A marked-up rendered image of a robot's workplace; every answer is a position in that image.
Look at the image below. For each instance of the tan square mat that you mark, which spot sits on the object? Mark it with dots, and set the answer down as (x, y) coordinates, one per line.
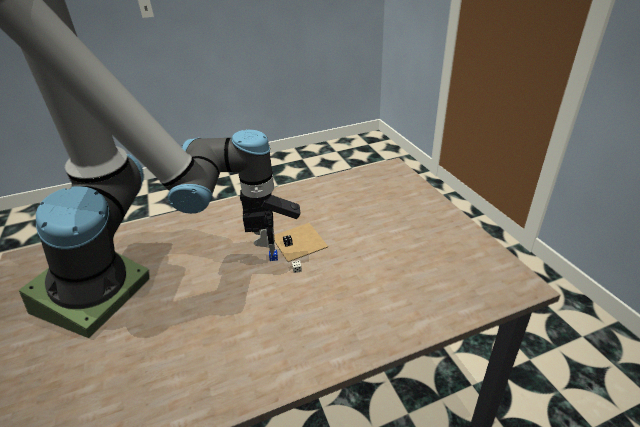
(305, 241)

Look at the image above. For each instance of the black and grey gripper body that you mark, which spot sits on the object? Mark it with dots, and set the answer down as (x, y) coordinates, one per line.
(255, 218)

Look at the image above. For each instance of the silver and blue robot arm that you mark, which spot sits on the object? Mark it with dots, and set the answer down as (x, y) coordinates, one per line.
(77, 226)

